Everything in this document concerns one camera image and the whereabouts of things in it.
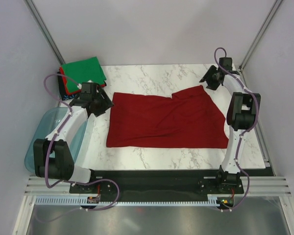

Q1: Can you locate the clear blue plastic bin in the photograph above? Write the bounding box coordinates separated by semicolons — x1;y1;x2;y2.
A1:
24;107;88;173

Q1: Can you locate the aluminium frame post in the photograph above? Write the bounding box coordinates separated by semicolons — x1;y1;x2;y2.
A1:
238;0;284;72
24;0;65;64

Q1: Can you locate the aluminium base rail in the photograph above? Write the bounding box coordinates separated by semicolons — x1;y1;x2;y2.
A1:
24;176;291;196

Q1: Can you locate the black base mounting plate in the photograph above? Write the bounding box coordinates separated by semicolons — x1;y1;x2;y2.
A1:
69;169;245;202

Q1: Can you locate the folded green t shirt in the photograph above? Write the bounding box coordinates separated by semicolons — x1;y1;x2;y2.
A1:
60;57;106;87

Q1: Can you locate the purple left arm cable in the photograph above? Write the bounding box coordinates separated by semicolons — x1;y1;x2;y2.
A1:
35;74;121;223

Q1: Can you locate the right aluminium frame post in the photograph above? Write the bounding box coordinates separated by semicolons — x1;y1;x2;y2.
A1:
238;0;284;72

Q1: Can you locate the left aluminium frame post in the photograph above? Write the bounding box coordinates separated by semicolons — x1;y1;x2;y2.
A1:
24;0;65;64

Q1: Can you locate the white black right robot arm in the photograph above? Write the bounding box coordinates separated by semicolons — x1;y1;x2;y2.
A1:
200;56;261;194

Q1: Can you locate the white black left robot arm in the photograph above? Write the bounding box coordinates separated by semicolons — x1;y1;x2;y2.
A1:
33;82;114;192

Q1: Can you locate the dark red t shirt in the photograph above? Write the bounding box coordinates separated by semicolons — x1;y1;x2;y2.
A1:
106;86;228;149

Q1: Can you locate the white slotted cable duct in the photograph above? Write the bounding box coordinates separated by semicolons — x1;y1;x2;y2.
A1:
35;196;234;207

